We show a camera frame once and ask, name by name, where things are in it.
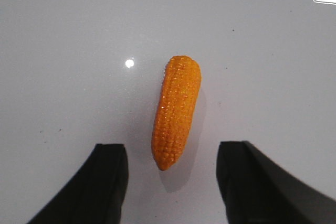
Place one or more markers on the orange corn cob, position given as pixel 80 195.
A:
pixel 173 120

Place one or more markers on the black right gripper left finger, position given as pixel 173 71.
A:
pixel 95 194

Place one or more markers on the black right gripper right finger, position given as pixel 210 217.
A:
pixel 255 189

